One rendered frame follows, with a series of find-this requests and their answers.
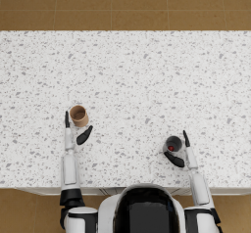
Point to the red berry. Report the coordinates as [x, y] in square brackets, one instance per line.
[171, 148]

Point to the dark grey cup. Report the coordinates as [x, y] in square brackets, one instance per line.
[173, 144]

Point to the brown paper cup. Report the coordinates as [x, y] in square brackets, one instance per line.
[79, 116]

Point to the robot body dark round torso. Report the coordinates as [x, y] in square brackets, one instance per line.
[145, 210]

